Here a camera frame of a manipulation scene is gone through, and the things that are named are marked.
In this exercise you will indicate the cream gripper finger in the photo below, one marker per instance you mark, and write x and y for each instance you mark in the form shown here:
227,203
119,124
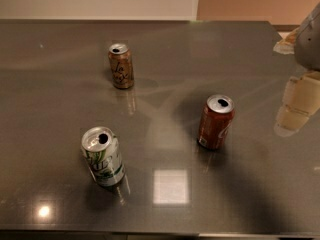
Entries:
286,45
301,100

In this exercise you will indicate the orange La Croix can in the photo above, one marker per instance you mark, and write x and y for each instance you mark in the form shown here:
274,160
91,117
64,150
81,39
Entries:
121,65

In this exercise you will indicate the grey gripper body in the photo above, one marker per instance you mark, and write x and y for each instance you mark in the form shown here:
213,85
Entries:
310,47

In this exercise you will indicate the green and white soda can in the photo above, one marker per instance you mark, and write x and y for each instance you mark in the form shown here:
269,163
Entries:
100,147

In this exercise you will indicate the red coke can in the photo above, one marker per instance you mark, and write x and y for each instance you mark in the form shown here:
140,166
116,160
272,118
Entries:
216,118

